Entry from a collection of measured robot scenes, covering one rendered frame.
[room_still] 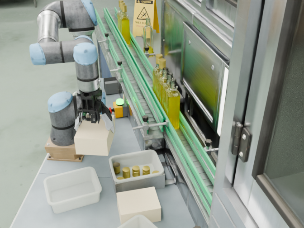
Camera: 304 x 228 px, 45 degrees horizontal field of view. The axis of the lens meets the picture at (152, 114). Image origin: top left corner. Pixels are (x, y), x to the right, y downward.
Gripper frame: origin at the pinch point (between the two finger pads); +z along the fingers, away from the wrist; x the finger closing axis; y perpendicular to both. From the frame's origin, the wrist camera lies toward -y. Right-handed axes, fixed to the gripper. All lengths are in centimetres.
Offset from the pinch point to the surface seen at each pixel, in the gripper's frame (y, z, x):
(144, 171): -10.9, 29.4, 17.5
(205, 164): -5.5, 18.5, 43.4
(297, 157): 72, -52, 47
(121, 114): -60, 33, -1
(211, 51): -30, -21, 43
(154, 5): -371, 67, -8
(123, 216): 15.9, 28.6, 12.1
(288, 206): 73, -44, 47
